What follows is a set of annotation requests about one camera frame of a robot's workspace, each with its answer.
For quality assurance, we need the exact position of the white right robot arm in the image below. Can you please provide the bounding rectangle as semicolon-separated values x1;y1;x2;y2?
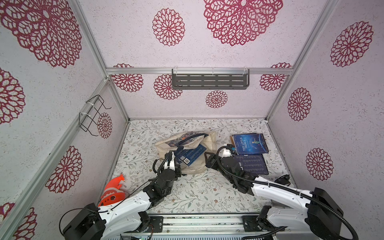
205;153;349;240

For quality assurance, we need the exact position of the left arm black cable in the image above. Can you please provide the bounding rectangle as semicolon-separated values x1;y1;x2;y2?
152;150;173;175

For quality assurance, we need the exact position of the stack of blue books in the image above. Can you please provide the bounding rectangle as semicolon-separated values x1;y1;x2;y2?
175;144;207;167

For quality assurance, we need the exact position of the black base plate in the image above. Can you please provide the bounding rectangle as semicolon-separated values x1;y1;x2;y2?
133;216;164;233
242;215;271;232

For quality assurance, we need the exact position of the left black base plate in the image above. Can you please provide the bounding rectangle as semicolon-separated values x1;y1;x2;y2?
133;216;164;233

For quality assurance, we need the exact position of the Little Prince blue book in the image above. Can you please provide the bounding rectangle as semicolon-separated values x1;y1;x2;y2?
231;133;269;155

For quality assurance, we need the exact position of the cream canvas tote bag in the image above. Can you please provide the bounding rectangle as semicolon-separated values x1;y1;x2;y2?
155;131;217;175

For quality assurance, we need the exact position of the red plastic object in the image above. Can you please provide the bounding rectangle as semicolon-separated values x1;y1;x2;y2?
98;174;126;207

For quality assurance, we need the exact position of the aluminium front rail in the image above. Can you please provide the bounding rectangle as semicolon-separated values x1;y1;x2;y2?
109;213;263;240

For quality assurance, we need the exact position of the grey slotted wall shelf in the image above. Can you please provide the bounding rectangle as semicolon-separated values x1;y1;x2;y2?
171;69;250;90

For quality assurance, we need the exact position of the black wire wall rack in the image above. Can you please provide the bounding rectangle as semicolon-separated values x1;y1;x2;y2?
78;95;113;139

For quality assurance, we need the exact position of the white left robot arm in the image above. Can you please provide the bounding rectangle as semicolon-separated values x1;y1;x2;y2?
59;165;182;240

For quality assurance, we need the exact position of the round black gauge object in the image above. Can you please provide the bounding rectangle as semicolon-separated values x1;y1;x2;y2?
274;174;292;187

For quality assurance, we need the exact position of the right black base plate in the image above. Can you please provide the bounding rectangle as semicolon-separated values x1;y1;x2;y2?
242;215;271;232

